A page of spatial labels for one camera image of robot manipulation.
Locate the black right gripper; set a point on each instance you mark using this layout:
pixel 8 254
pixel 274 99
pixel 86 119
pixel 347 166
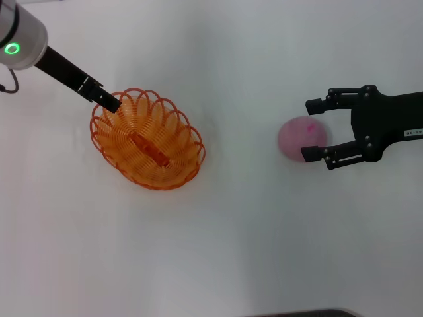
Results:
pixel 380 122

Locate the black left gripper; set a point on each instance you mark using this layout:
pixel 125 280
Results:
pixel 61 69

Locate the pink peach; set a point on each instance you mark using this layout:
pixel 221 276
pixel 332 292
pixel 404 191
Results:
pixel 294 137

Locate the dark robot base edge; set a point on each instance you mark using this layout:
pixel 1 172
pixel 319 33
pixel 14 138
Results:
pixel 307 313

